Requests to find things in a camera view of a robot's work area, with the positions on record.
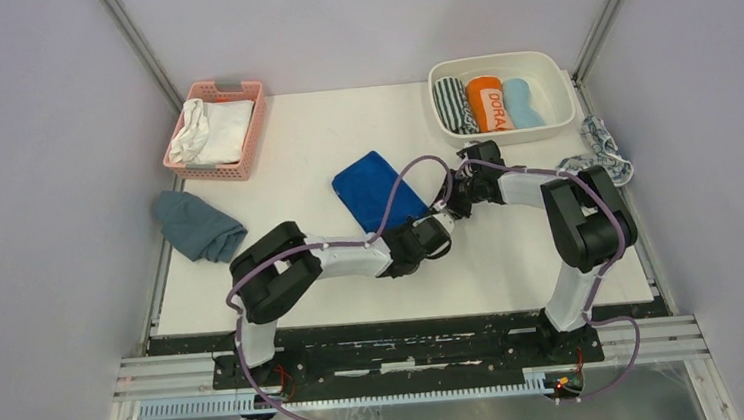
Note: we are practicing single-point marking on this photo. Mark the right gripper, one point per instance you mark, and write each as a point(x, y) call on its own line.
point(455, 206)

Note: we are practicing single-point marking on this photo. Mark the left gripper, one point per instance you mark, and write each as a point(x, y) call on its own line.
point(403, 229)

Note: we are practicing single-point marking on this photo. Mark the dark blue towel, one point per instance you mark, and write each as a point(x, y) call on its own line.
point(364, 188)

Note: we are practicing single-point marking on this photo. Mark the light blue towel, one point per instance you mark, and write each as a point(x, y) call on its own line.
point(517, 101)

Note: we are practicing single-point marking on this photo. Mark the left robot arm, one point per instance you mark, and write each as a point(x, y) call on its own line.
point(273, 274)

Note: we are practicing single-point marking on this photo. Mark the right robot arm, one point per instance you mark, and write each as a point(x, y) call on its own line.
point(590, 224)

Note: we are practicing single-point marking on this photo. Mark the orange rolled towel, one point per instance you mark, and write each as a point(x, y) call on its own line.
point(487, 102)

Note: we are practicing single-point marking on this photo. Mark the striped rolled towel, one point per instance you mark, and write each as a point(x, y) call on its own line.
point(452, 106)

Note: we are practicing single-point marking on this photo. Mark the white plastic tub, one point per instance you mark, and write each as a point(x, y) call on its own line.
point(549, 86)

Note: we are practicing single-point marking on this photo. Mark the patterned white blue cloth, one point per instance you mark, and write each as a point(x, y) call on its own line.
point(604, 152)

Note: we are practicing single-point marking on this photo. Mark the white folded towel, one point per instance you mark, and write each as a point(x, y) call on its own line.
point(228, 125)

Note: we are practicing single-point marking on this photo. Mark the grey-blue towel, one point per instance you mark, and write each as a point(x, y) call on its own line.
point(195, 229)

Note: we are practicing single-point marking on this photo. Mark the white crumpled cloth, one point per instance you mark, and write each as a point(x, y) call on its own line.
point(191, 138)

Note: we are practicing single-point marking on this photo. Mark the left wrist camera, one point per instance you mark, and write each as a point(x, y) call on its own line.
point(444, 219)

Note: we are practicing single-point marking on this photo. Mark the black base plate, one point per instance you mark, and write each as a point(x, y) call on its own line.
point(404, 357)

